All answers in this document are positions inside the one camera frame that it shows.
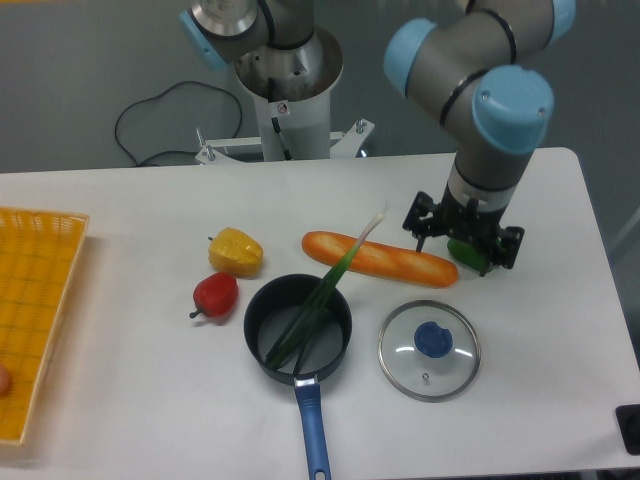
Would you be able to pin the green scallion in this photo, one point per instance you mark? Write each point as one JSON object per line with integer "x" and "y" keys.
{"x": 306, "y": 322}

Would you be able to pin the yellow wicker basket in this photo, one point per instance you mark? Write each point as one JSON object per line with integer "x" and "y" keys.
{"x": 39, "y": 253}

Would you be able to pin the orange baguette bread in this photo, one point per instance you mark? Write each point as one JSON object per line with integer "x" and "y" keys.
{"x": 381, "y": 261}

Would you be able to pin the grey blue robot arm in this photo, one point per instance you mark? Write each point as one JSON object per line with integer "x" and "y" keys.
{"x": 468, "y": 77}

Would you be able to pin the red bell pepper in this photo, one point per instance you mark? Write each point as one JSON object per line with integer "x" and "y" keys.
{"x": 215, "y": 296}

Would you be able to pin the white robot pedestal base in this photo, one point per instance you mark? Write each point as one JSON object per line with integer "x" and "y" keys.
{"x": 291, "y": 93}

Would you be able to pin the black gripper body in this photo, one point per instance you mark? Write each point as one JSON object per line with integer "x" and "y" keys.
{"x": 466, "y": 222}

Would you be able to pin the black device at table edge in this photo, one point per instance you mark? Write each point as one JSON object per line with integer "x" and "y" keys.
{"x": 628, "y": 418}

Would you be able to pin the dark pot blue handle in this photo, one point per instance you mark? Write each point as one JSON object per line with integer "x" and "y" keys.
{"x": 267, "y": 315}

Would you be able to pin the yellow bell pepper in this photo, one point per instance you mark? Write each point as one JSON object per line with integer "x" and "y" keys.
{"x": 234, "y": 252}

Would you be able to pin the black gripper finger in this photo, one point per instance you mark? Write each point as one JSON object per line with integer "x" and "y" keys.
{"x": 422, "y": 219}
{"x": 510, "y": 239}

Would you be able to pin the green bell pepper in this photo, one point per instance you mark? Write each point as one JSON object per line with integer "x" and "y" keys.
{"x": 465, "y": 255}

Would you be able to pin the glass pot lid blue knob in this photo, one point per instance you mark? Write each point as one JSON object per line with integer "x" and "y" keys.
{"x": 428, "y": 351}

